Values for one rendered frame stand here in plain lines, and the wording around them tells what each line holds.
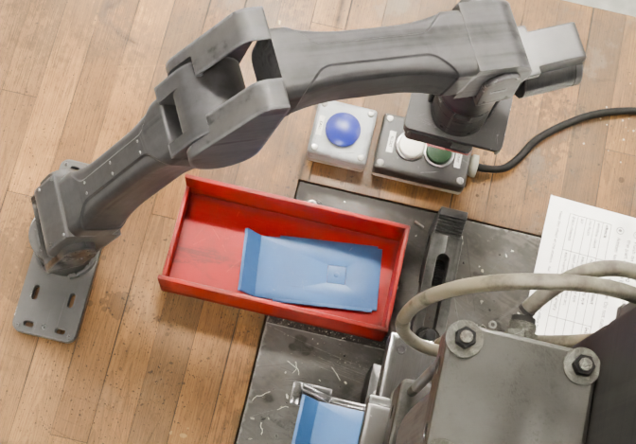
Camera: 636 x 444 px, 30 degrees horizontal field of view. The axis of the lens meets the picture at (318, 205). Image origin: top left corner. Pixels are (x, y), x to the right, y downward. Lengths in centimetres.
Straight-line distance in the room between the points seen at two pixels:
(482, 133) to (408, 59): 23
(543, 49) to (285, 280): 40
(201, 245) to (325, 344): 18
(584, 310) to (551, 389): 66
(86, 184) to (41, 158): 24
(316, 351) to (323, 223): 14
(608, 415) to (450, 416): 9
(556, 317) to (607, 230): 12
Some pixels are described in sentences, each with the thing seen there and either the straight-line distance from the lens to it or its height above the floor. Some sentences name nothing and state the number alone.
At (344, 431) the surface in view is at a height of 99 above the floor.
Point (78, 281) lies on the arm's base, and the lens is 132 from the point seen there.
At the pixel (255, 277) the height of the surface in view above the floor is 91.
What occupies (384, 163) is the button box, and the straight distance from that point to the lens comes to 133.
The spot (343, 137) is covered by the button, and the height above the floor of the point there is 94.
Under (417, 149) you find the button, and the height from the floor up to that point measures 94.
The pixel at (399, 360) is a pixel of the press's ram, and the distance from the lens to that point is 107.
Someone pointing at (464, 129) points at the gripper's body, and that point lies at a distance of 119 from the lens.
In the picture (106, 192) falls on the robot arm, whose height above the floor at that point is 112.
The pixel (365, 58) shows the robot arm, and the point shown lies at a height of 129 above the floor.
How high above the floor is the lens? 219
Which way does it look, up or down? 73 degrees down
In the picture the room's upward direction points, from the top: 11 degrees clockwise
